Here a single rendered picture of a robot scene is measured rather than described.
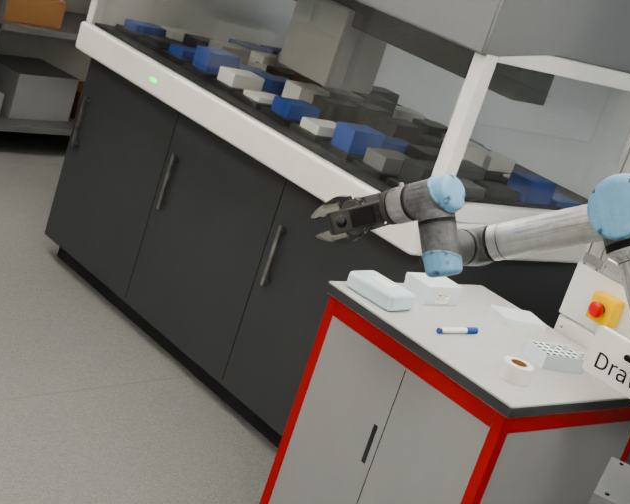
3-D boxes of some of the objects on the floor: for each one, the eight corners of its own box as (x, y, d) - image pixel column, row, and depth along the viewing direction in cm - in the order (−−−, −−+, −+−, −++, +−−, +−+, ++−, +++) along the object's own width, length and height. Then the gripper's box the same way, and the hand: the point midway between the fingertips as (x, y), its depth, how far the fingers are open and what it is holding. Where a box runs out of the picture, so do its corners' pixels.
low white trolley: (395, 700, 284) (512, 406, 263) (238, 545, 326) (328, 280, 305) (549, 653, 324) (661, 394, 303) (392, 520, 366) (481, 284, 345)
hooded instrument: (317, 514, 355) (540, -110, 305) (20, 246, 480) (143, -226, 431) (569, 476, 437) (777, -19, 388) (259, 257, 563) (386, -139, 513)
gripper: (416, 228, 256) (339, 246, 271) (402, 176, 256) (326, 196, 270) (391, 236, 250) (314, 254, 264) (377, 182, 250) (300, 203, 264)
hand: (316, 226), depth 264 cm, fingers open, 3 cm apart
